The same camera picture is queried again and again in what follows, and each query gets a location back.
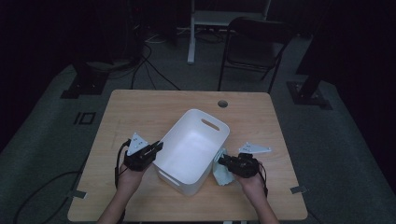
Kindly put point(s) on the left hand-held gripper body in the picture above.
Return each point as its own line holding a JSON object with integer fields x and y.
{"x": 138, "y": 158}

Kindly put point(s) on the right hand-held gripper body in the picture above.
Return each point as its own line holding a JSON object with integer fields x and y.
{"x": 246, "y": 166}

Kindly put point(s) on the light blue cloth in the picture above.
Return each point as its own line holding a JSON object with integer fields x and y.
{"x": 221, "y": 175}

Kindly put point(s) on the white plastic basket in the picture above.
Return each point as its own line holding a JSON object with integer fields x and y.
{"x": 191, "y": 149}

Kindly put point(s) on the person's right hand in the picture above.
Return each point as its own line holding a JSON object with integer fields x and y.
{"x": 250, "y": 185}

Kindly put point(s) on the person's left hand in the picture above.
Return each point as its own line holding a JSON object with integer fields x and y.
{"x": 130, "y": 180}

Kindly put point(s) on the round grey table grommet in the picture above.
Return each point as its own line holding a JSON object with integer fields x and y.
{"x": 222, "y": 104}

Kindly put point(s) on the grey tape strip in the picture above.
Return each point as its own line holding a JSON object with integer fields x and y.
{"x": 299, "y": 189}
{"x": 77, "y": 194}

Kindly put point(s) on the black stand base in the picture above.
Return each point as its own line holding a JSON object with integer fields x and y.
{"x": 308, "y": 95}
{"x": 84, "y": 84}

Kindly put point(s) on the black folding chair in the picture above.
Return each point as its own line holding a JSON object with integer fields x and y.
{"x": 255, "y": 46}

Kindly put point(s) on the white metal desk frame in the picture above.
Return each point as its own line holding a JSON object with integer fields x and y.
{"x": 191, "y": 37}

